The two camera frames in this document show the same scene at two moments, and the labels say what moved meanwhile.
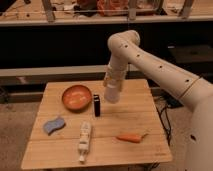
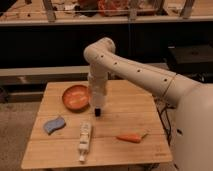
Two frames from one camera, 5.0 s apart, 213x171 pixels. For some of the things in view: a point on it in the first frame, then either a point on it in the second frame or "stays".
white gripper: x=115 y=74 → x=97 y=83
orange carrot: x=134 y=138 stays
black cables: x=163 y=101 stays
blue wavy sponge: x=52 y=125 stays
